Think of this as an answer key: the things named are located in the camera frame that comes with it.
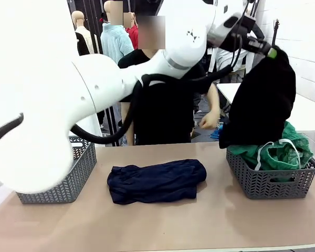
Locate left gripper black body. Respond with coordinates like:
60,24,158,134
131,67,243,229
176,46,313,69
225,28,256,53

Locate black garment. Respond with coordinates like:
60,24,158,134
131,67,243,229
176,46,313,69
218,45,297,150

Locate green garment with white drawstring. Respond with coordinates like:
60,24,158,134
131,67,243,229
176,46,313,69
226,120,314,182

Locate person's left forearm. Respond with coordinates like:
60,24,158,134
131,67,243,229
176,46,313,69
206,83,222,119

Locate person's left hand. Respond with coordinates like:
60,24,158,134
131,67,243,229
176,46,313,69
199,113,222,130

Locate mannequin in white shirt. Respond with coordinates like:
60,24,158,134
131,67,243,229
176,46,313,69
214,47,253,77

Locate black poles behind mannequins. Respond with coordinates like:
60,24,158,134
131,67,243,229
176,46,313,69
248,0,263,14

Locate large white table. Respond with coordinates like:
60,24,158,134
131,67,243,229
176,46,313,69
216,82,315,132

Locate blue cloth on floor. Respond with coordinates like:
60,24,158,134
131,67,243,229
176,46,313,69
209,124,223,140

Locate person in black t-shirt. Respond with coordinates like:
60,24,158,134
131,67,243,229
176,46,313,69
117,15,219,145

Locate mannequin in red shirt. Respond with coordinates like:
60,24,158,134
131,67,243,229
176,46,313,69
123,12,140,51

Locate mannequin in light blue sweater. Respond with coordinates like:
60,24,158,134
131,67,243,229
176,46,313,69
100,0,135,65

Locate grey plastic woven basket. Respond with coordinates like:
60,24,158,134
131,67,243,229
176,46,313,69
225,146,315,200
15,135,98,205

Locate mannequin in beige black outfit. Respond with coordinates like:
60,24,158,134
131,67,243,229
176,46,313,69
71,10,101,57

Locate navy blue shorts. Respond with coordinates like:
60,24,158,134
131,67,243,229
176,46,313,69
107,158,208,206

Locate white fabric backdrop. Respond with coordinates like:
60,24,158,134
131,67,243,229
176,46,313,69
0,0,78,67

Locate black tripod by brick wall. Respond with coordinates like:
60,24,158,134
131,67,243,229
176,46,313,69
271,19,280,48

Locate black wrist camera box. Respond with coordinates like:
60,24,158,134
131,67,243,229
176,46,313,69
241,14,257,30

